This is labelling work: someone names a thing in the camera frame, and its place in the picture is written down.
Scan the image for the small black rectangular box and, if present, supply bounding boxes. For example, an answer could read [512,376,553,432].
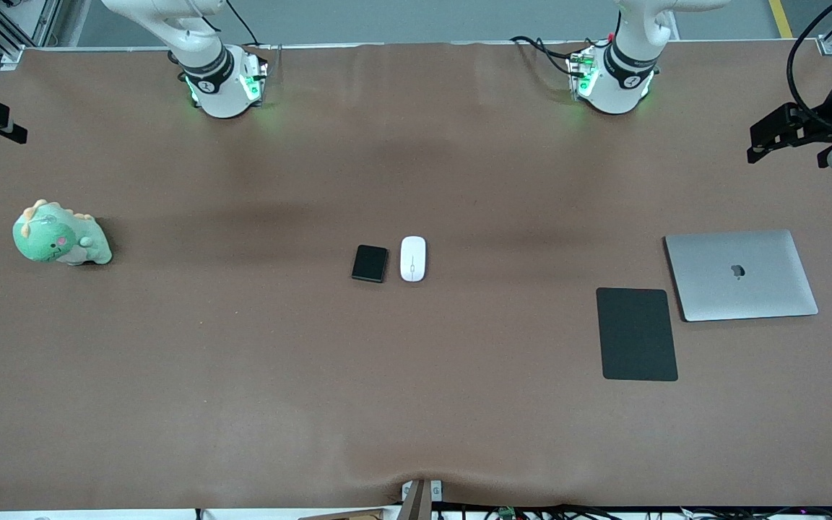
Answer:
[351,245,389,284]

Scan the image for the green plush dinosaur toy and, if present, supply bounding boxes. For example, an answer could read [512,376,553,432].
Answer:
[12,199,113,267]

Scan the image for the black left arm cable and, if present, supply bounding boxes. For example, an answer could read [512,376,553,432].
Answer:
[786,0,832,132]

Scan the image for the metal table edge bracket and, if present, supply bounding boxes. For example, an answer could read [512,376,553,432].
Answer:
[400,479,443,520]

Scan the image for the brown table cover mat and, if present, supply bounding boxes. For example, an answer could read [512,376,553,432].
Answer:
[0,40,832,512]

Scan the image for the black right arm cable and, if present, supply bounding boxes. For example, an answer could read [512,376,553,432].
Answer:
[225,0,265,50]

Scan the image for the black base cable bundle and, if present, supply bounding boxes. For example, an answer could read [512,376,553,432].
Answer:
[510,35,615,79]

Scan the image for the white computer mouse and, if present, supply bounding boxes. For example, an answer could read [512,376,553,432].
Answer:
[399,236,428,282]

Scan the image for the silver laptop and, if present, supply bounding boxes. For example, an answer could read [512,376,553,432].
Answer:
[664,230,819,323]

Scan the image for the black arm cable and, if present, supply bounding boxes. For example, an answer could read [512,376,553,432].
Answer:
[225,0,265,50]
[786,0,832,132]

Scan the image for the black mouse pad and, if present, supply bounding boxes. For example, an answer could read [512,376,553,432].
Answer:
[596,287,679,382]

